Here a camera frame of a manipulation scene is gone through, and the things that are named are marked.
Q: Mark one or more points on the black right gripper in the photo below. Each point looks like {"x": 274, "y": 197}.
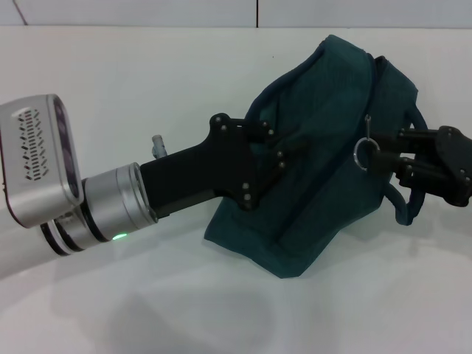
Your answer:
{"x": 455, "y": 166}

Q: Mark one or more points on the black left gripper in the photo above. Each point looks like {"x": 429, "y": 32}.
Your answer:
{"x": 206, "y": 169}

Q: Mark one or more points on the dark teal fabric bag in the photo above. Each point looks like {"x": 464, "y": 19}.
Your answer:
{"x": 313, "y": 184}

